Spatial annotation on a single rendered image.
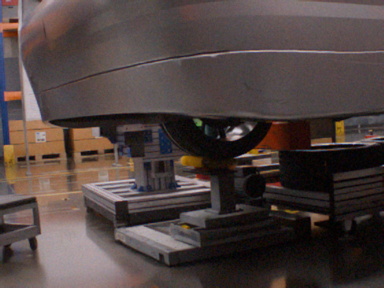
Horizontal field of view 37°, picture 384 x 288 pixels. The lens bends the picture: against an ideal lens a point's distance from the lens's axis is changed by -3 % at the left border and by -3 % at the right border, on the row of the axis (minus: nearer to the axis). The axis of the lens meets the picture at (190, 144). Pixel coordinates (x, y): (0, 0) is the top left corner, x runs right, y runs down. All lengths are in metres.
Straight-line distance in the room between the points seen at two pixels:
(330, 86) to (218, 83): 0.27
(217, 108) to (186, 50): 0.15
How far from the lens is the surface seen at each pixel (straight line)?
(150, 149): 4.15
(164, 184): 4.41
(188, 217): 3.24
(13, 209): 3.59
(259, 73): 1.32
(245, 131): 3.26
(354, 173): 3.44
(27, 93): 9.53
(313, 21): 1.40
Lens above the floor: 0.77
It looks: 3 degrees down
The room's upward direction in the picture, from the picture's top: 4 degrees counter-clockwise
